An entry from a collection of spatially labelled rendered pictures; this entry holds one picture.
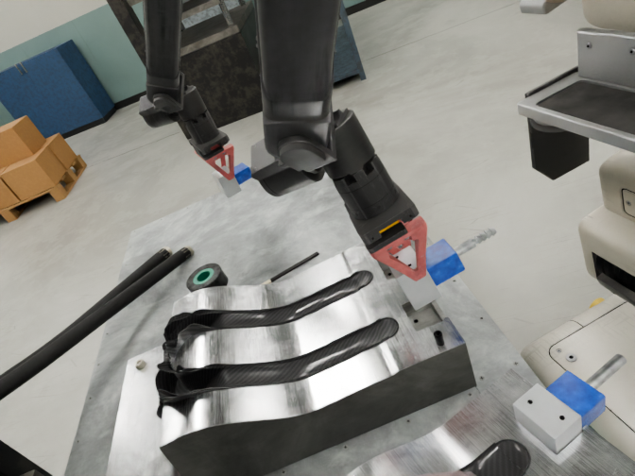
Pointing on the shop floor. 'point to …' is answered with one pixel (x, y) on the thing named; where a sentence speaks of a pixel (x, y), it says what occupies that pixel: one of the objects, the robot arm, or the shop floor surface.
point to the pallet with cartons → (33, 166)
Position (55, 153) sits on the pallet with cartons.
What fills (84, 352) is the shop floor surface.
